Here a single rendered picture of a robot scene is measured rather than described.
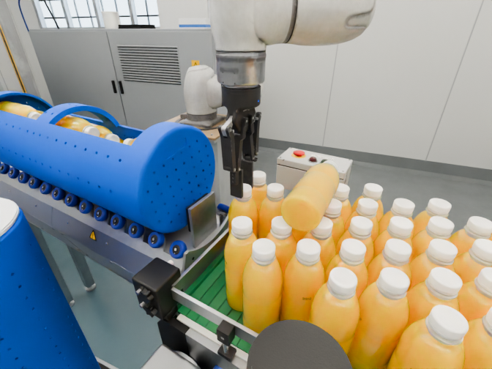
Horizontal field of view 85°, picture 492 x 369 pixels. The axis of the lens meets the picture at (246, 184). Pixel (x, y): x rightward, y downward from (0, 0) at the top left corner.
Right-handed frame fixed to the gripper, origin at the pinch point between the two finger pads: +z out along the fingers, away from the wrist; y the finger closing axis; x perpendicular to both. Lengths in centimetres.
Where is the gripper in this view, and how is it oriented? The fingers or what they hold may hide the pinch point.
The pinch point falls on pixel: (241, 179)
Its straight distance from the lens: 61.1
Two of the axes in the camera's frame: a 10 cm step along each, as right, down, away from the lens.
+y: -5.0, 4.3, -7.5
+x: 8.6, 2.5, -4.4
